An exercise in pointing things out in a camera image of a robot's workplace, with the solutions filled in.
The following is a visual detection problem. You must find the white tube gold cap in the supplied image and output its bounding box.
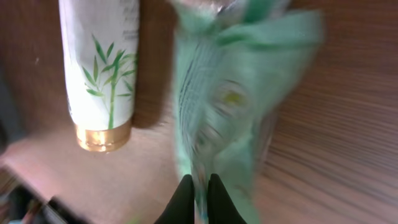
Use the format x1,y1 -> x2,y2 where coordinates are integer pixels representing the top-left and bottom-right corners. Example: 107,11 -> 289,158
58,0 -> 140,152

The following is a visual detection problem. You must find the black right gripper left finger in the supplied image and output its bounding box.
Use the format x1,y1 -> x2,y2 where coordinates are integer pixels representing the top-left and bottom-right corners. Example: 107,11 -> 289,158
155,174 -> 195,224

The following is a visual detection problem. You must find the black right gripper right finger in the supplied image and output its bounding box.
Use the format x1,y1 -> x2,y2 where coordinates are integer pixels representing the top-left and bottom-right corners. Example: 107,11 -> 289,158
206,174 -> 246,224

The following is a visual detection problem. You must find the teal wet wipes pack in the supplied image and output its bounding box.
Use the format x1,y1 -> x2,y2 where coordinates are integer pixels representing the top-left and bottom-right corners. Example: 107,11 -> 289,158
172,1 -> 323,223

